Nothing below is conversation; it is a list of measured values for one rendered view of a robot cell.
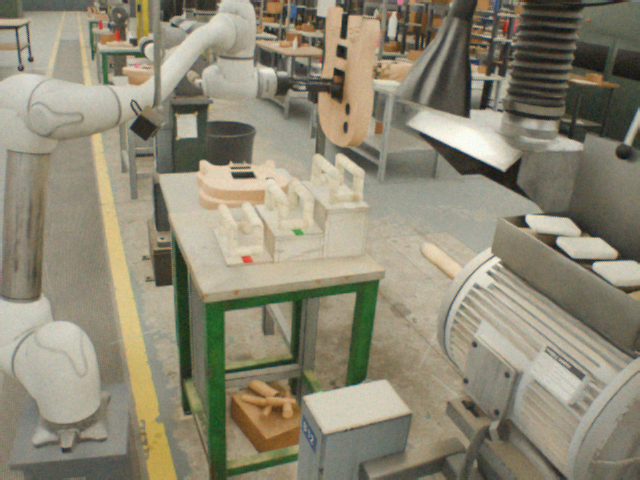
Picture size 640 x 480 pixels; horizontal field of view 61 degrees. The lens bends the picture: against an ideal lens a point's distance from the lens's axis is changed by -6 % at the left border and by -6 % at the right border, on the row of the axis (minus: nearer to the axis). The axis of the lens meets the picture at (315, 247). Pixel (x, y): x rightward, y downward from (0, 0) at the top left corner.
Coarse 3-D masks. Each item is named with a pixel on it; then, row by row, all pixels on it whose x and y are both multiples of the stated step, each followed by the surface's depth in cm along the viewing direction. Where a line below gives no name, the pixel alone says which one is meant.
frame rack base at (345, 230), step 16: (320, 192) 190; (320, 208) 182; (336, 208) 178; (352, 208) 179; (368, 208) 181; (320, 224) 183; (336, 224) 180; (352, 224) 182; (336, 240) 183; (352, 240) 184; (336, 256) 185; (352, 256) 187
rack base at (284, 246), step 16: (256, 208) 196; (272, 224) 183; (272, 240) 178; (288, 240) 177; (304, 240) 179; (320, 240) 181; (272, 256) 179; (288, 256) 179; (304, 256) 181; (320, 256) 183
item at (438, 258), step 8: (424, 248) 117; (432, 248) 115; (424, 256) 117; (432, 256) 114; (440, 256) 113; (440, 264) 112; (448, 264) 110; (456, 264) 109; (448, 272) 109; (456, 272) 107
